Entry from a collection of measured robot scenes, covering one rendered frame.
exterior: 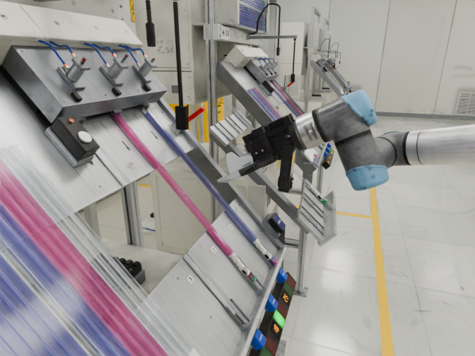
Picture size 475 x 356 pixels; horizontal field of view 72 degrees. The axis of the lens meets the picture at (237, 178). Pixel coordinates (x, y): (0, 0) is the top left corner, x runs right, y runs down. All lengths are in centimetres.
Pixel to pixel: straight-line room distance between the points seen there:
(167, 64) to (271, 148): 119
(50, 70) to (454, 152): 76
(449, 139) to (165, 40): 142
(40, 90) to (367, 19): 784
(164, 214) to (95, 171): 144
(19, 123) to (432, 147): 76
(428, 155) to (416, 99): 759
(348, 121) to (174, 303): 47
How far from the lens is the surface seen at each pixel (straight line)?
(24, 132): 65
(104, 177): 66
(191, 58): 176
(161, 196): 203
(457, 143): 75
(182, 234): 208
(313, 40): 527
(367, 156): 68
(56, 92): 66
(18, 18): 74
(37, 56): 71
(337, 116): 69
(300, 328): 177
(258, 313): 73
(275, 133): 73
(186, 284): 65
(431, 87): 836
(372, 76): 822
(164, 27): 183
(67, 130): 63
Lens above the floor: 123
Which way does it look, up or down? 20 degrees down
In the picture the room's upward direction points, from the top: straight up
